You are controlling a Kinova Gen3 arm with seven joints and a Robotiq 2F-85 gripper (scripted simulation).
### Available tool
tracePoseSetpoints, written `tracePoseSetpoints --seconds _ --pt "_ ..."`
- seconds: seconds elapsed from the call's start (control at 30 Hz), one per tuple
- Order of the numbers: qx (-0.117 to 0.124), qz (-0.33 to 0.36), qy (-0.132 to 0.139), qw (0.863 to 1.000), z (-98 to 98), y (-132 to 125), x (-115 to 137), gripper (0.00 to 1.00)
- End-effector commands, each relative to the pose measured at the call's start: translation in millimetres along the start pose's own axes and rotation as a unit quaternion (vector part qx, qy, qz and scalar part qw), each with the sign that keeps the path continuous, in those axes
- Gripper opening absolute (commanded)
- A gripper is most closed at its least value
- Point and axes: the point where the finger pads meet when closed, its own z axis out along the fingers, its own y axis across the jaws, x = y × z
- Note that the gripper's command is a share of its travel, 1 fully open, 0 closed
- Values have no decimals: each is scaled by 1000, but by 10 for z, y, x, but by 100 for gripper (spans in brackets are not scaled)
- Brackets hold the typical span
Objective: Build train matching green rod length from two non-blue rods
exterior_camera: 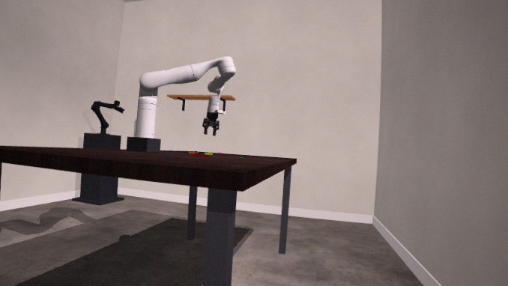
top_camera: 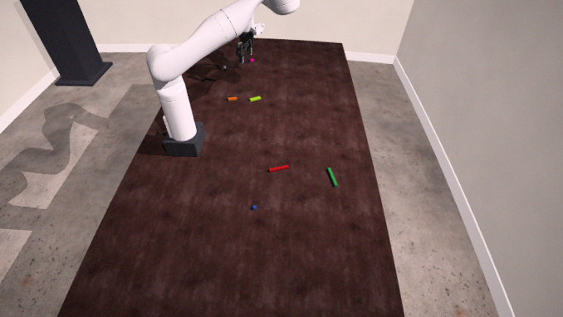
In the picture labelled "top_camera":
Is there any red rod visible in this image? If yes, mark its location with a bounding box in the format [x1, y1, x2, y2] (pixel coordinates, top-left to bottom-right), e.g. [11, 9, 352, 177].
[269, 165, 289, 173]

